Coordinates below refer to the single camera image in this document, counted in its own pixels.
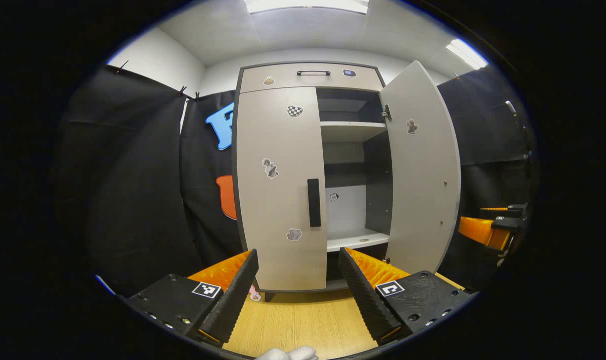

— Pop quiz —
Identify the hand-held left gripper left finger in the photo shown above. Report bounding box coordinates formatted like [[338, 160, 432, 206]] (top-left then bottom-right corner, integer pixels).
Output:
[[124, 249, 259, 348]]

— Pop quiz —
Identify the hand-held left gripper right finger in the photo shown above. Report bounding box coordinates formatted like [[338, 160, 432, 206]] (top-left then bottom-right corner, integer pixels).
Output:
[[338, 247, 477, 347]]

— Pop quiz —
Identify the grey cabinet door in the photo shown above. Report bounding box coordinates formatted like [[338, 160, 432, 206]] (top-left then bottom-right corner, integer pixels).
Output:
[[234, 86, 328, 292], [378, 60, 462, 275]]

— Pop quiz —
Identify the grey double-door shoe cabinet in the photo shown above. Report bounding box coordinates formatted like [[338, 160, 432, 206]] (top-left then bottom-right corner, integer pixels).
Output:
[[231, 61, 462, 303]]

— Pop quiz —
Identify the light grey cabinet shelf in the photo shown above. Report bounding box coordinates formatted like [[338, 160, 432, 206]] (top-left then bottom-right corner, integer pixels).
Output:
[[326, 228, 390, 252], [320, 121, 387, 143]]

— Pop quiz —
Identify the grey cabinet drawer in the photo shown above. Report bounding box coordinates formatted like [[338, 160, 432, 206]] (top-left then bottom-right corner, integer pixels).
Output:
[[239, 63, 385, 94]]

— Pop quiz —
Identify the white soft object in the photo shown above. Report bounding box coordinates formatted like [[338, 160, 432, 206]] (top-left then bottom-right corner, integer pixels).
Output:
[[254, 345, 319, 360]]

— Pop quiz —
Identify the black backdrop cloth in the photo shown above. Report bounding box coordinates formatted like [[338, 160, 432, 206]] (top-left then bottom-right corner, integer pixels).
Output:
[[50, 64, 538, 298]]

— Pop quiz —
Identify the narrow ceiling light panel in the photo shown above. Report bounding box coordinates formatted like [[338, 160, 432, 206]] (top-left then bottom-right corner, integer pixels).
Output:
[[445, 38, 488, 71]]

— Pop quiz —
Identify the wide ceiling light panel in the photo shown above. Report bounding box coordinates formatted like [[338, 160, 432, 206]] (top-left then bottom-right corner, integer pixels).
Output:
[[243, 0, 369, 15]]

